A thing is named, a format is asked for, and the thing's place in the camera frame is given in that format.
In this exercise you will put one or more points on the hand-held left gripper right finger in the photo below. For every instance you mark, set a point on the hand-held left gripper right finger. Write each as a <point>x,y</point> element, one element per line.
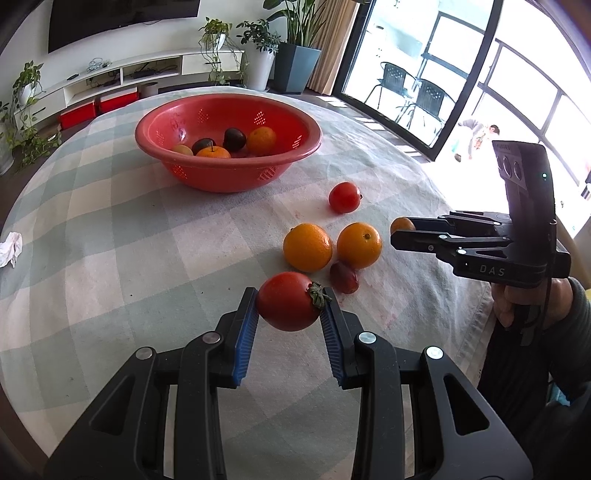
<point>333,346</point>

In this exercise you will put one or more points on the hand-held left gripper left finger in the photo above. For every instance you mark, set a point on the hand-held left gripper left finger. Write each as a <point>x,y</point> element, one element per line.
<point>244,341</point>

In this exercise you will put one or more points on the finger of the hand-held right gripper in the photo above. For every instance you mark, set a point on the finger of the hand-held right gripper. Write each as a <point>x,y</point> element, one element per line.
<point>425,241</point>
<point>461,222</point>

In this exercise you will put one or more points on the brown kiwi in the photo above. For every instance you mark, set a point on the brown kiwi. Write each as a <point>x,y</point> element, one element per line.
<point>400,225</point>

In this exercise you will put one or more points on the red tomato with green stem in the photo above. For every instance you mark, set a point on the red tomato with green stem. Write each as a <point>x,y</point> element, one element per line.
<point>288,301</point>

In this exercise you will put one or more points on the red plastic basin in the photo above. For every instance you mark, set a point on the red plastic basin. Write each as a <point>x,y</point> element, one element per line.
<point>221,177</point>

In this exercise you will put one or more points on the orange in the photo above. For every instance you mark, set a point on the orange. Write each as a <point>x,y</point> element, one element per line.
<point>307,247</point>
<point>213,153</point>
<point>359,245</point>
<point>262,141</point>

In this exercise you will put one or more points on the dark round fruit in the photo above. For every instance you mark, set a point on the dark round fruit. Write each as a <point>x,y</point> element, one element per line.
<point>202,145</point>

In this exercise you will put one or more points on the dark purple plum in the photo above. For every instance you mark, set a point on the dark purple plum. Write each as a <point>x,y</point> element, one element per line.
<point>234,139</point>

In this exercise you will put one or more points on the person's right forearm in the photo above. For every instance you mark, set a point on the person's right forearm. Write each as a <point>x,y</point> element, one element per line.
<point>517,369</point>

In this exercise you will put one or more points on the person's right hand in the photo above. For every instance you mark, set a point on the person's right hand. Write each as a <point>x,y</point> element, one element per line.
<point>503,304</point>

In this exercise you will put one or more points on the small dark red plum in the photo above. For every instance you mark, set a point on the small dark red plum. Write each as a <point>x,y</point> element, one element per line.
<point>344,278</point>

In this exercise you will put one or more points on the large red tomato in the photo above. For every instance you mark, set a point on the large red tomato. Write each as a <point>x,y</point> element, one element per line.
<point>344,197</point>

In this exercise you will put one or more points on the black balcony chair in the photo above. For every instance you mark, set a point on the black balcony chair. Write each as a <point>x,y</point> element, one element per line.
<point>390,81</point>
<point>427,99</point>

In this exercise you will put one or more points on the checkered tablecloth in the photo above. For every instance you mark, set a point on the checkered tablecloth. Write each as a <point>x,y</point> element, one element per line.
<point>138,258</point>

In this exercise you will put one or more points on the black framed glass door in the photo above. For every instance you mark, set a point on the black framed glass door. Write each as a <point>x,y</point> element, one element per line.
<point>466,78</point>

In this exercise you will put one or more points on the beige curtain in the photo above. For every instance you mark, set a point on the beige curtain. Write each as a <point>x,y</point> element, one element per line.
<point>332,46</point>

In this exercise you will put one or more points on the large-leaf plant in dark pot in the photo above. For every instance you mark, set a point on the large-leaf plant in dark pot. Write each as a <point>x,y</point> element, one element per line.
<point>295,67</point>

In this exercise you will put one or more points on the bushy plant in white pot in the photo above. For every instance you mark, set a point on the bushy plant in white pot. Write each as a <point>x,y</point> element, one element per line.
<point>259,60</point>

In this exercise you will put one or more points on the crumpled white tissue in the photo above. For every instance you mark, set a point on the crumpled white tissue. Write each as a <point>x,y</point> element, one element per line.
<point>11,248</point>

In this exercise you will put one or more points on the small grey pot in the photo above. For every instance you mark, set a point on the small grey pot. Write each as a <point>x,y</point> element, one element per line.
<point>148,89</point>

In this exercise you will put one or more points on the red storage box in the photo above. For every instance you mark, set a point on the red storage box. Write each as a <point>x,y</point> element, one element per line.
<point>77,115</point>
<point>119,99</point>

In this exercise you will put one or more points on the white television cabinet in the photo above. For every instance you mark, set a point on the white television cabinet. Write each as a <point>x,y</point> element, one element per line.
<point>203,62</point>

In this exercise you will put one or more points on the black devices in cabinet shelf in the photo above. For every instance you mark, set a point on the black devices in cabinet shelf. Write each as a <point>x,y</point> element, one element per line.
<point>147,73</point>

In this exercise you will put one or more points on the hanging pothos in white pot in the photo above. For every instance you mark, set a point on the hanging pothos in white pot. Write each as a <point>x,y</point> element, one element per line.
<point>214,39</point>

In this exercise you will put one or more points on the trailing pothos plant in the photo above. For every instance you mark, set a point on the trailing pothos plant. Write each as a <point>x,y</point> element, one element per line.
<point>27,87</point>

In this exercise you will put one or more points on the black flat television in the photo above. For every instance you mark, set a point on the black flat television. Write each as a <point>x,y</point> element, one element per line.
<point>124,21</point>

